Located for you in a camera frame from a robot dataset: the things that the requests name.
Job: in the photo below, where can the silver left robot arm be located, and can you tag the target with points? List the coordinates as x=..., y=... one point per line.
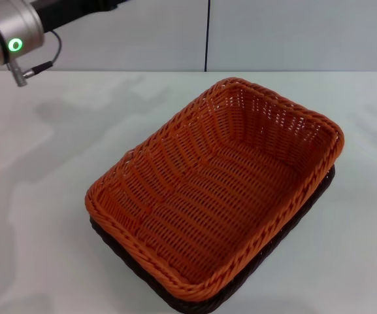
x=8, y=23

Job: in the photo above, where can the dark brown woven basket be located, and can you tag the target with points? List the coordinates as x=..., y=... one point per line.
x=191, y=305

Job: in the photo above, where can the orange woven basket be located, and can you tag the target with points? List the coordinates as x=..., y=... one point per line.
x=214, y=196

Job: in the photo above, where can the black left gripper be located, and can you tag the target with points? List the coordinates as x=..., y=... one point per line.
x=67, y=11

